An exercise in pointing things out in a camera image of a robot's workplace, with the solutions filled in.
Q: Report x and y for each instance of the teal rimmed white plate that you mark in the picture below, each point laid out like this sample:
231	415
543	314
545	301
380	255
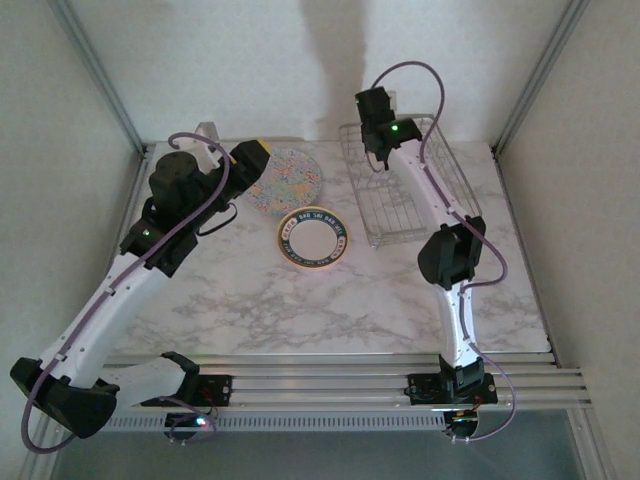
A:
315	237

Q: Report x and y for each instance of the right circuit board with LED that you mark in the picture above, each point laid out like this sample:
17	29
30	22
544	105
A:
462	422

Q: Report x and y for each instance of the aluminium frame leg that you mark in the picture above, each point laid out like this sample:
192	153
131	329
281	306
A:
40	462
592	450

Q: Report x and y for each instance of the aluminium table side rail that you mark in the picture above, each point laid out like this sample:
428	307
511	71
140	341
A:
134	190
510	200

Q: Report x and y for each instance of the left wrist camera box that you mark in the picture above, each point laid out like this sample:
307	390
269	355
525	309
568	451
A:
207	135

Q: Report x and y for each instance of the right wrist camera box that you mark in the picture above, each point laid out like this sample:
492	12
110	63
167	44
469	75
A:
392	100

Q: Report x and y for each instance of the multicolour patterned plate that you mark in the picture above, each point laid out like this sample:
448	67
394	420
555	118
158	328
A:
290	175

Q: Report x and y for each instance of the circuit board with led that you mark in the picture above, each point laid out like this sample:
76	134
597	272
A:
462	422
182	422

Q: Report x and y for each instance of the yellow plate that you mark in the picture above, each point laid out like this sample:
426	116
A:
315	268

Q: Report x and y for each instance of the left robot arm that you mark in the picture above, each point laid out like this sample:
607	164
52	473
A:
115	310

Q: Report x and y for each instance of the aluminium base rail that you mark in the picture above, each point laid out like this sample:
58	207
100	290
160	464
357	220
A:
320	385

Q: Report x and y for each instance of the aluminium frame post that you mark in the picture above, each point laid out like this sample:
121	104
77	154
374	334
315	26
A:
100	75
539	75

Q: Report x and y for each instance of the left circuit board with LED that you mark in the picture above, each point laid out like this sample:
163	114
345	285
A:
182	422

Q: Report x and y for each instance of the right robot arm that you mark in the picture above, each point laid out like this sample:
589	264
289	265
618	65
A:
430	190

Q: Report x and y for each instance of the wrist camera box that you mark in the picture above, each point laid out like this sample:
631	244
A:
392	100
207	135

